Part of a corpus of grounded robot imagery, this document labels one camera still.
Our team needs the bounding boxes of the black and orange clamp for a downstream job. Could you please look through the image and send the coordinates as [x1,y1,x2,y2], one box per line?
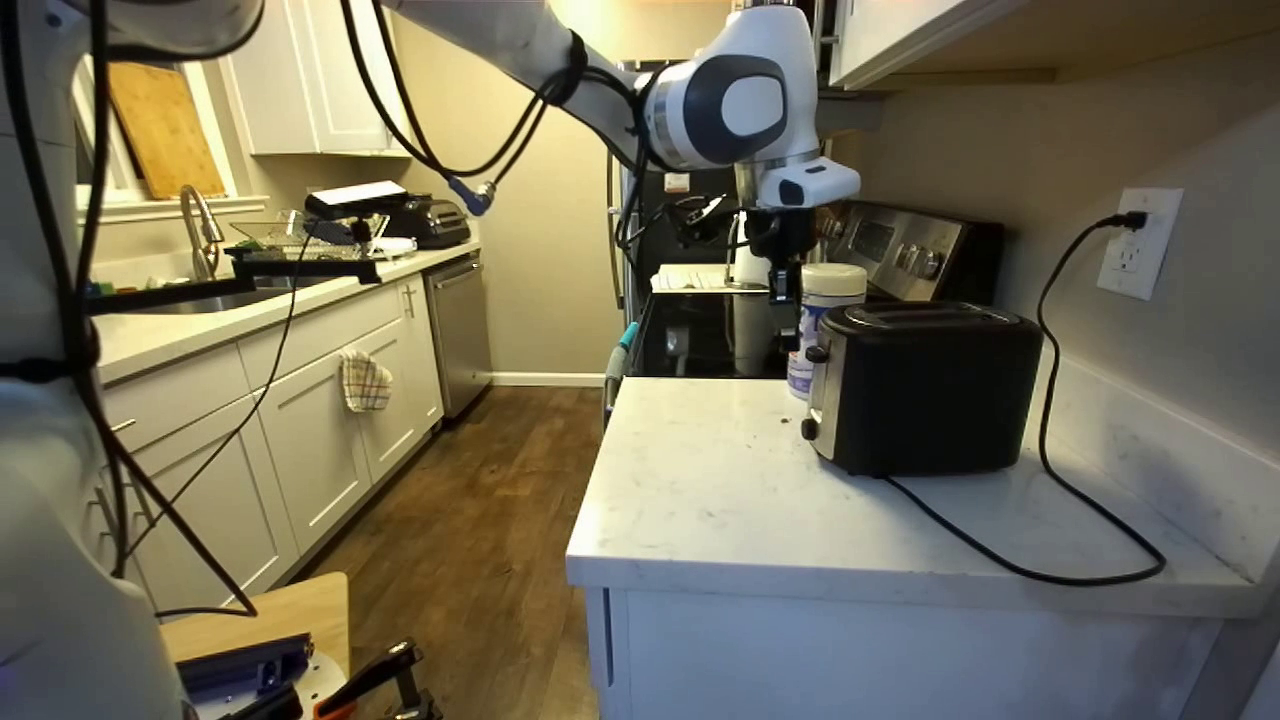
[312,639,447,720]

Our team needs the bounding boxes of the black countertop appliance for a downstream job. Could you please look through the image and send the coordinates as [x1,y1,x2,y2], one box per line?
[384,195,472,250]

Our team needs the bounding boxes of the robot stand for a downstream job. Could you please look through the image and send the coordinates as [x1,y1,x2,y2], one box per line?
[158,571,352,720]

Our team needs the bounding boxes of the stove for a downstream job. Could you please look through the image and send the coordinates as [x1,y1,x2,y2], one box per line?
[602,198,1007,426]

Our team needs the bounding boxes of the window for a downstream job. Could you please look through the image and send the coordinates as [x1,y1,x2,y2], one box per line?
[70,55,263,221]

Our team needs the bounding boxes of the white wall cabinets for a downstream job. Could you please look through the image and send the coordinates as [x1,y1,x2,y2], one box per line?
[218,0,413,159]

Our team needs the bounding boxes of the white kettle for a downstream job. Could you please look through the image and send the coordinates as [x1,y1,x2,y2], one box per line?
[726,212,773,292]

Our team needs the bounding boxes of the tap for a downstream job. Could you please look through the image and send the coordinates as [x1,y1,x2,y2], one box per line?
[178,184,227,283]

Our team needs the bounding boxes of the black cable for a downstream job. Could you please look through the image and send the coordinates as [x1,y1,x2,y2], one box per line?
[878,210,1169,589]

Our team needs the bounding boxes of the wooden cutting board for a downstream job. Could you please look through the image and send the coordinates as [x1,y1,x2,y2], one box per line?
[106,62,228,201]

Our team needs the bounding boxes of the white base cabinets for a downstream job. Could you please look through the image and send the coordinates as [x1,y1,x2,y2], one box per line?
[84,270,447,613]

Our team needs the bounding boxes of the checked dish towel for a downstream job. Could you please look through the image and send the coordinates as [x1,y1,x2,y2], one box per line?
[338,347,395,415]

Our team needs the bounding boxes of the white wall socket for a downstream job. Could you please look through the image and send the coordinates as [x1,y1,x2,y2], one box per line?
[1096,187,1185,303]

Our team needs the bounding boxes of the black toaster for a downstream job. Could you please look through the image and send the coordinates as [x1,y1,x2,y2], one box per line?
[800,300,1045,478]

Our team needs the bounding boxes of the dish rack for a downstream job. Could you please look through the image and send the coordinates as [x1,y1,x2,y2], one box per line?
[229,208,392,264]

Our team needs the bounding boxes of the sink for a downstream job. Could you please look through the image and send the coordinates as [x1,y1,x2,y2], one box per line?
[128,284,303,317]

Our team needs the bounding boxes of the white wipes canister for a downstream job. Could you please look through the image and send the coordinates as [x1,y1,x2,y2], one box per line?
[786,262,869,402]

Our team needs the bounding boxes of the white wall cabinet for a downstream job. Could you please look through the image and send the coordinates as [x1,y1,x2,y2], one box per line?
[828,0,1280,93]

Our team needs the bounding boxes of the dishwasher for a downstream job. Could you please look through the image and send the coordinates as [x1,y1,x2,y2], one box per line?
[424,250,494,420]

